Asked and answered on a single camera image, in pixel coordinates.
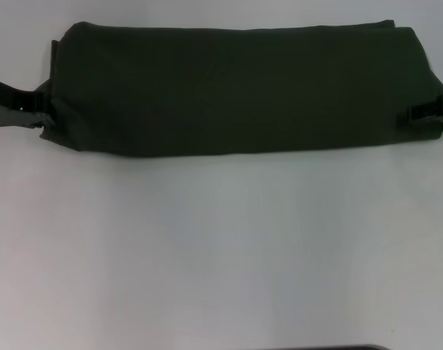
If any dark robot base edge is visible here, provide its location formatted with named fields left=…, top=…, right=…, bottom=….
left=301, top=343, right=443, bottom=350

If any dark green FREE t-shirt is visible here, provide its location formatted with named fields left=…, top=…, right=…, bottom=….
left=38, top=20, right=443, bottom=160

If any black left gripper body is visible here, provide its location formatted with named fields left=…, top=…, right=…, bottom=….
left=0, top=75, right=39, bottom=129

